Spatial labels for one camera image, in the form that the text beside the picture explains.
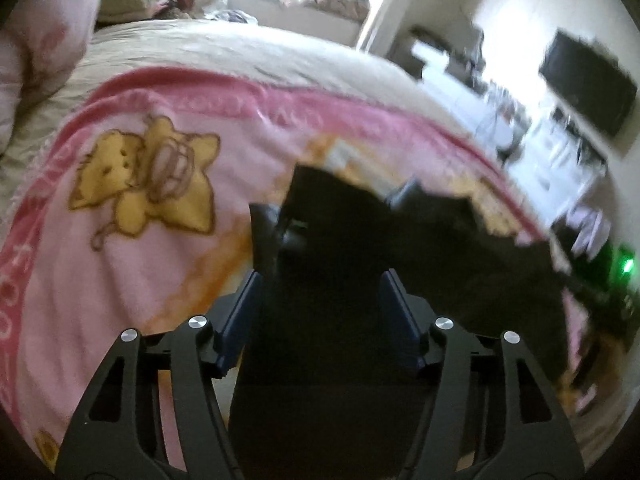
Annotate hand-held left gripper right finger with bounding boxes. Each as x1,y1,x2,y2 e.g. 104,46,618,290
377,267,586,480

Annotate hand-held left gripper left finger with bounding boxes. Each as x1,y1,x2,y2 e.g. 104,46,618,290
54,267,263,480

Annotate black leather jacket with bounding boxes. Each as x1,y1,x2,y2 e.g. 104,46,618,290
227,162,568,480

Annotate clothes on windowsill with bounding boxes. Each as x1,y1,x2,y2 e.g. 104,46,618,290
280,0,373,21

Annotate grey cloth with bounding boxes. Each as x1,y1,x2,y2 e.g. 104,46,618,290
570,207,613,256

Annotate pink printed blanket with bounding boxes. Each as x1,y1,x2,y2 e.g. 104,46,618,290
0,72,601,471

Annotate white chest of drawers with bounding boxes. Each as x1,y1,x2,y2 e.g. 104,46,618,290
500,110,608,221

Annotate black flat television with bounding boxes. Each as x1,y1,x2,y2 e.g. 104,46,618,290
539,30,638,140

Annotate white vanity desk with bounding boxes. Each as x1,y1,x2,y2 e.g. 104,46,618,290
407,27,521,156

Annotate beige bedspread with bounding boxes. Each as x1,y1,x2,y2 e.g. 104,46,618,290
0,19,481,211

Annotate white side curtain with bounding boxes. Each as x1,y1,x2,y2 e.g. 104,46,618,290
357,0,426,53

